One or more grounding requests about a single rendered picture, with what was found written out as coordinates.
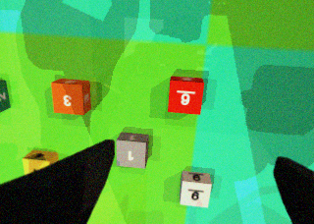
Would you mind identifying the yellow block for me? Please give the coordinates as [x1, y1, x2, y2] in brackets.
[22, 150, 59, 174]

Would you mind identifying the red block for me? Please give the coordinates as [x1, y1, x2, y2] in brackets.
[168, 76, 204, 115]

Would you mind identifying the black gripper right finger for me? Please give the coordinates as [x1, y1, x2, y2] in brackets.
[274, 156, 314, 224]

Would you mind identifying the orange block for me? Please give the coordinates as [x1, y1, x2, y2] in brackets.
[51, 79, 91, 115]

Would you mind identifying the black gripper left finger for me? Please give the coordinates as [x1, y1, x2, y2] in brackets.
[0, 140, 115, 224]

